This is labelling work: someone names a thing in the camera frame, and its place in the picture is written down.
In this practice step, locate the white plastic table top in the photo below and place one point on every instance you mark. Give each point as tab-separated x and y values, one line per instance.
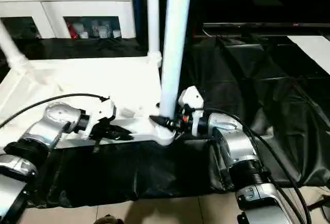
90	79

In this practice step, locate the black stick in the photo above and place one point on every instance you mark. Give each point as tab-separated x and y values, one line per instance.
319	204

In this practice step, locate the white cabinet with glass doors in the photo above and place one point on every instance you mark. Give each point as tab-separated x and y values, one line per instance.
90	5

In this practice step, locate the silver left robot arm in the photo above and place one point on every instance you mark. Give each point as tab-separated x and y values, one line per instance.
51	121

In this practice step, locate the black mat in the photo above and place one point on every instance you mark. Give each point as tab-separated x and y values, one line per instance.
257	79

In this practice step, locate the flat white board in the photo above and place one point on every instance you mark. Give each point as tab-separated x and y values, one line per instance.
314	51

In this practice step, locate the long black bar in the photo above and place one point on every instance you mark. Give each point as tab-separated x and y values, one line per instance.
257	25

